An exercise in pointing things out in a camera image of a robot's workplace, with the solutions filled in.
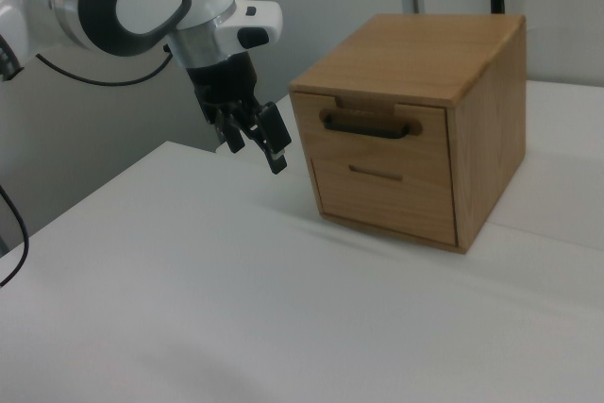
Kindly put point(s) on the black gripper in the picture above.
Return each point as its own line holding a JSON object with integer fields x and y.
{"x": 222, "y": 84}

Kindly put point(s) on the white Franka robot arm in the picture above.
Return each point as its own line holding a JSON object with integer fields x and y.
{"x": 146, "y": 2}

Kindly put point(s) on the wooden two-drawer cabinet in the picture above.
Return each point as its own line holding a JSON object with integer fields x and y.
{"x": 495, "y": 139}

